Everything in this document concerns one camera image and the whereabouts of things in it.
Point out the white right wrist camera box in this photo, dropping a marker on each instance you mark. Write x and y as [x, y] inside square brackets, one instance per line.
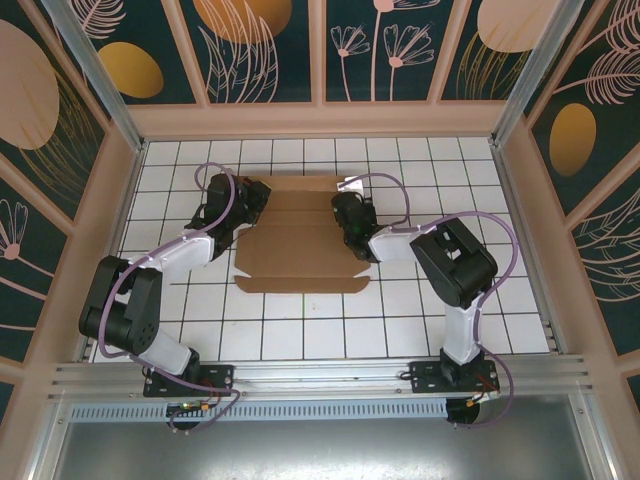
[352, 186]

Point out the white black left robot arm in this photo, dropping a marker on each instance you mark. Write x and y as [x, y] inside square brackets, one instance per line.
[125, 320]

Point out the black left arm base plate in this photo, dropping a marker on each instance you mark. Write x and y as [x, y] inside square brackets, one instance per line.
[220, 375]

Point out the aluminium mounting rail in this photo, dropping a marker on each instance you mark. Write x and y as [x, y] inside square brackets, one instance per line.
[320, 372]

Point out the brown cardboard box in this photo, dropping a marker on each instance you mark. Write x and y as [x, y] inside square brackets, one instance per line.
[300, 250]

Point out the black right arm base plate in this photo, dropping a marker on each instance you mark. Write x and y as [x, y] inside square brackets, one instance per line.
[425, 377]

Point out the aluminium table side rail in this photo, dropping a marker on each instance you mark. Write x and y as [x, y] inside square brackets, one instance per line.
[511, 200]
[126, 200]

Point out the aluminium frame post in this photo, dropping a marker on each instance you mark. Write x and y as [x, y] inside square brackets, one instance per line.
[536, 70]
[97, 70]

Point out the small controller board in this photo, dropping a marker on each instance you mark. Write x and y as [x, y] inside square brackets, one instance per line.
[185, 407]

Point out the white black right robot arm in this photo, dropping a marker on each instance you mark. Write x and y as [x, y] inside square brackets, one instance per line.
[455, 265]

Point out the grey metal sheet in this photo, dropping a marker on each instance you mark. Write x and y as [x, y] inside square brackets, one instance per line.
[320, 450]

